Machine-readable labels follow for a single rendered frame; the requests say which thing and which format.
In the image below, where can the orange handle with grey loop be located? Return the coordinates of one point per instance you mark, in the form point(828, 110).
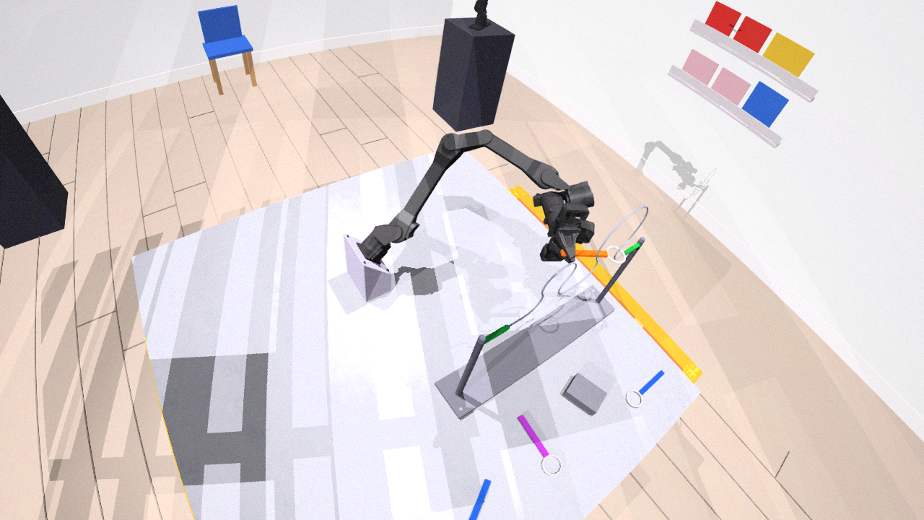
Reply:
point(590, 253)

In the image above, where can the white loop with blue handle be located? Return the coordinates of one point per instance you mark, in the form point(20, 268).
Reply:
point(645, 388)
point(480, 499)

